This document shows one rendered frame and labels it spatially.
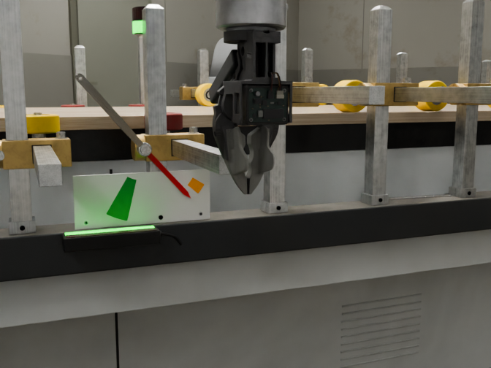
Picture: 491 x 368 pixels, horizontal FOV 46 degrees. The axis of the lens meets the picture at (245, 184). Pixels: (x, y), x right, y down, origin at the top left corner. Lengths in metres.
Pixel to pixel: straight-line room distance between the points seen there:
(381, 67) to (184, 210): 0.53
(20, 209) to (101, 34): 5.22
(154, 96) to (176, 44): 6.08
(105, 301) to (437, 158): 0.99
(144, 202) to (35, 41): 4.75
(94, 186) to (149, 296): 0.26
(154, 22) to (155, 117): 0.18
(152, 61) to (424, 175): 0.88
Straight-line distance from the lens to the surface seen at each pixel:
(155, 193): 1.13
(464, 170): 1.48
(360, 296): 1.65
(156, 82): 1.12
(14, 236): 1.10
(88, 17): 6.18
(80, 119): 1.26
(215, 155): 0.87
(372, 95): 0.96
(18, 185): 1.10
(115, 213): 1.12
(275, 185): 1.21
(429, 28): 8.92
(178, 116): 1.22
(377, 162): 1.32
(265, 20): 0.73
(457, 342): 1.92
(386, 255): 1.41
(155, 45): 1.12
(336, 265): 1.34
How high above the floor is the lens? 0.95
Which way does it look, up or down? 9 degrees down
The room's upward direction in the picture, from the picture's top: straight up
